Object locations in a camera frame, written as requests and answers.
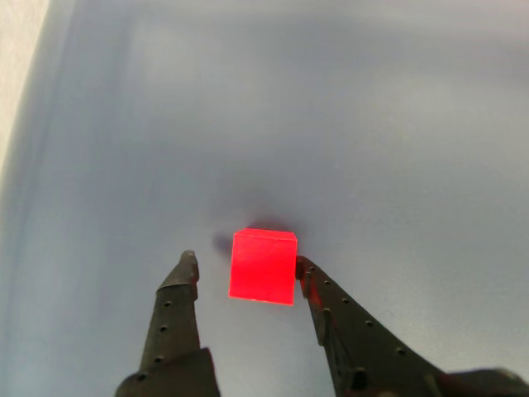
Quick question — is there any red cube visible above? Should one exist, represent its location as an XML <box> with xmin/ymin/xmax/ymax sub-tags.
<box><xmin>227</xmin><ymin>227</ymin><xmax>298</xmax><ymax>306</ymax></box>

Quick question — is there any blue-grey table mat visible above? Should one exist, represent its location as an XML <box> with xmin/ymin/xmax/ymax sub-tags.
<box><xmin>0</xmin><ymin>0</ymin><xmax>529</xmax><ymax>397</ymax></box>

